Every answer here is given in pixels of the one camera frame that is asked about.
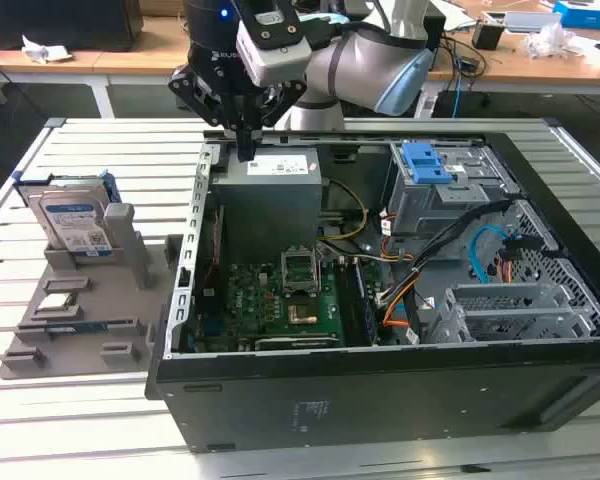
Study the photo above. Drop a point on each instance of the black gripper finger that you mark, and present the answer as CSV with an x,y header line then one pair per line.
x,y
190,87
287,97

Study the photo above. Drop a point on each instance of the hard disk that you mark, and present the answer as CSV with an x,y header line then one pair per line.
x,y
70,220

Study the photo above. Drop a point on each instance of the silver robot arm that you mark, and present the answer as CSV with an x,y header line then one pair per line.
x,y
360,65

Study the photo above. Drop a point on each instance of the blue carrier in disk bay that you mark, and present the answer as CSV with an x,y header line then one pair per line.
x,y
425,165

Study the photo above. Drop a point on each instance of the grey metal disk bay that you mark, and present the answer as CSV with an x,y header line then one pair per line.
x,y
430,210

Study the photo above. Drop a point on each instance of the wooden desk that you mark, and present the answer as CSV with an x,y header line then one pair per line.
x,y
130,55
530,67

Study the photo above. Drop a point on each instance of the grey power supply unit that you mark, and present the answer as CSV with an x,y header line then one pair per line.
x,y
265,205

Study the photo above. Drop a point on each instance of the large black box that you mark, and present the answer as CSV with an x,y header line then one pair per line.
x,y
60,22

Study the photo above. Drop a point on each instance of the crumpled white paper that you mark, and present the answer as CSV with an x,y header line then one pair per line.
x,y
45,50

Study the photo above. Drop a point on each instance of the green motherboard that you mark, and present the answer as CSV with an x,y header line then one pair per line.
x,y
245,300

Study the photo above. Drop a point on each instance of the small black box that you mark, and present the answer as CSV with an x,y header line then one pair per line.
x,y
487,36

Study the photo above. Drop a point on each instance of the black RAM slot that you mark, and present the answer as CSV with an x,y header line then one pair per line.
x,y
369,305
347,300

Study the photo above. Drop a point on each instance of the grey parts rack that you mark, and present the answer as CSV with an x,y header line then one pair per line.
x,y
95,310

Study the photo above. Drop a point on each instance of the grey flat tablet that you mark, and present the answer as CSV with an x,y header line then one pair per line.
x,y
525,21

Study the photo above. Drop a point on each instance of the silver CPU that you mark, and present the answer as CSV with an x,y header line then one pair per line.
x,y
55,303

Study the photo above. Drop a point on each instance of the RAM stick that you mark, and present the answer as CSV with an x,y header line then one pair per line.
x,y
75,329

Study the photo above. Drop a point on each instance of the crumpled clear plastic bag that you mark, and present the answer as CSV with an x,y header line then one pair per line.
x,y
550,40

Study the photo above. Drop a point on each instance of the grey metal drive cage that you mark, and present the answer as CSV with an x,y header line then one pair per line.
x,y
510,312

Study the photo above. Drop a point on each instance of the blue cardboard box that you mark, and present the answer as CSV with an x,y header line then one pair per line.
x,y
587,12

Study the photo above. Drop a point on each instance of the black open PC case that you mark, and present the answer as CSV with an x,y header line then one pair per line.
x,y
380,400

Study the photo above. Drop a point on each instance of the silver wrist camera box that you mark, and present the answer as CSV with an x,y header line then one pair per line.
x,y
280,60

